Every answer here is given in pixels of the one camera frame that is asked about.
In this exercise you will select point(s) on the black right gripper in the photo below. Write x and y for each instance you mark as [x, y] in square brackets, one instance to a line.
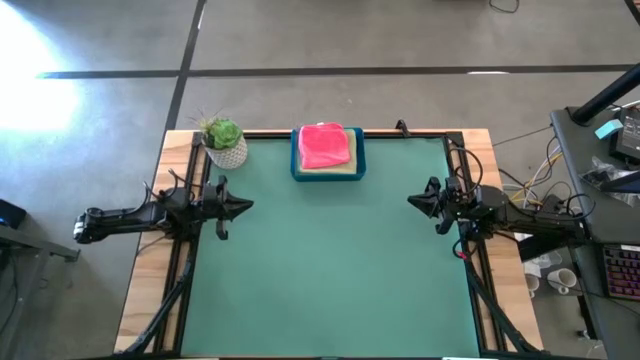
[450, 205]

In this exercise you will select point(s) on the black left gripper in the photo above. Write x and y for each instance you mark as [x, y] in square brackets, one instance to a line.
[217, 207]

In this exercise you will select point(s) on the pale green teal-edged towel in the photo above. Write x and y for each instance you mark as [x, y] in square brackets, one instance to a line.
[354, 155]

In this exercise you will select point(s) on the pink microfiber towel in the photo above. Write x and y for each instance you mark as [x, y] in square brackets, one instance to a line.
[322, 145]

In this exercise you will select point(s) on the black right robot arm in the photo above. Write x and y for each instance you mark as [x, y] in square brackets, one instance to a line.
[525, 220]

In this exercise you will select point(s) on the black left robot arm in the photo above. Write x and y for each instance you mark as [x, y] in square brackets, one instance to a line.
[125, 220]

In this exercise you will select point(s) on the succulent in patterned white pot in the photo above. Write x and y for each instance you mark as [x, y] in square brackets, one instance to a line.
[225, 145]

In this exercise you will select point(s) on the blue plastic bin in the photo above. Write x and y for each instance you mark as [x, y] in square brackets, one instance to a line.
[361, 170]

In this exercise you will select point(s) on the black clamp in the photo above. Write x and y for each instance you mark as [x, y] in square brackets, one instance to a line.
[402, 129]

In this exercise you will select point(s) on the green table mat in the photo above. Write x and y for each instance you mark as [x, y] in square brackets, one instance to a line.
[325, 300]

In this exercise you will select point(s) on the black flat bar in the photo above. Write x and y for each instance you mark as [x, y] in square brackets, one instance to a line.
[540, 249]

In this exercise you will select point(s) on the black power adapter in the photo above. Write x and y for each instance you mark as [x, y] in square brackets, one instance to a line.
[552, 202]

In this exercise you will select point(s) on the white cup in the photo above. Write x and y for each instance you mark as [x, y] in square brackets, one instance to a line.
[531, 285]

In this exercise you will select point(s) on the white mug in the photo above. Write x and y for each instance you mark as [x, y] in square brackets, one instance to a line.
[560, 281]

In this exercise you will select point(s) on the grey side desk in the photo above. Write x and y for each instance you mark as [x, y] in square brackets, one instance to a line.
[570, 145]

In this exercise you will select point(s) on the clear plastic bag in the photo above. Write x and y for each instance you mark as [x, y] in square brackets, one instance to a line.
[600, 175]

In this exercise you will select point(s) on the light blue small box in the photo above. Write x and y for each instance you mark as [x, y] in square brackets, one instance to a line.
[608, 129]

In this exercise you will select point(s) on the black furniture base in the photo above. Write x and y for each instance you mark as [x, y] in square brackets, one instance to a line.
[40, 245]

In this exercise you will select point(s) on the black keyboard blue backlight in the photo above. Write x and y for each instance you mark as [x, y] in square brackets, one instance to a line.
[622, 272]

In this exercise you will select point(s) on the black electronic device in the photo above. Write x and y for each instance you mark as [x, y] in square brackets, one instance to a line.
[627, 140]

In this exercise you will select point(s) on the black pole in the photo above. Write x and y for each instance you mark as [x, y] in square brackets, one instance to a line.
[610, 92]

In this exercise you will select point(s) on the black box blue light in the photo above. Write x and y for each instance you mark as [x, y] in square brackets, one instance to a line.
[10, 215]

